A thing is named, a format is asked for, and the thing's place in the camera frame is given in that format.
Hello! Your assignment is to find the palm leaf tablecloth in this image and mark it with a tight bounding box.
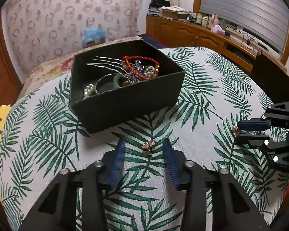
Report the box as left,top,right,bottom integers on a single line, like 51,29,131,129
0,47,289,230

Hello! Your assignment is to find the floral bed blanket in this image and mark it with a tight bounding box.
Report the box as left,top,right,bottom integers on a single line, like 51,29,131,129
17,36,141,101

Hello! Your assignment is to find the blue plush on box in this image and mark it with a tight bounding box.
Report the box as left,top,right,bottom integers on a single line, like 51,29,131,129
82,28,106,48

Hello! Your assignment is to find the grey window blind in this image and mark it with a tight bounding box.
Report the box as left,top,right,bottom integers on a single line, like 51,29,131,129
200,0,289,52

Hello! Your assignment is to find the brown louvered wardrobe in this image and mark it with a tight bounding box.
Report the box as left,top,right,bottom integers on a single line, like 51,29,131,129
0,12,23,106

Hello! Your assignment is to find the white pearl necklace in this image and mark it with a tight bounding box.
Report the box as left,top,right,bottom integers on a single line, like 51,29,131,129
83,65,160,99

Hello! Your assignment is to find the green jade bangle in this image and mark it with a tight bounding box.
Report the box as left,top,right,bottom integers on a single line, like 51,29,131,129
113,73,125,89

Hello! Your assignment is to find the clutter on cabinet top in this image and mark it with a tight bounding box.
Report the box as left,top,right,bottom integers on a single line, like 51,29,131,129
147,0,260,54

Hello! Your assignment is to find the pink figurine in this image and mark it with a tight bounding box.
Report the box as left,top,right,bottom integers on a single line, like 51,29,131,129
208,14,225,35

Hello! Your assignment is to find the red braided cord bracelet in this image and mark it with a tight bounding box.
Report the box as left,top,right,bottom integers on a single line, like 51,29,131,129
123,55,160,81

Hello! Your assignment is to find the silver hairpin with crystals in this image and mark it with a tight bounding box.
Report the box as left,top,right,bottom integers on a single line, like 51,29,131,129
87,56,142,84

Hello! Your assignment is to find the wooden side cabinet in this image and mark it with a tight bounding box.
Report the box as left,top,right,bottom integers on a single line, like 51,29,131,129
146,16,287,73

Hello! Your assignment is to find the small gold pearl earring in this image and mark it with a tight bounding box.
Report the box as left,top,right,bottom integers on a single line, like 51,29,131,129
231,126,241,137

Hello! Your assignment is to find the patterned lace curtain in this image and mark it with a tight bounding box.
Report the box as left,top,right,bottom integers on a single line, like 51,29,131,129
4,0,143,74

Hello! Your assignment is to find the black jewelry box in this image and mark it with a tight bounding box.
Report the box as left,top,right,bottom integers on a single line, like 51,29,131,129
70,40,185,134

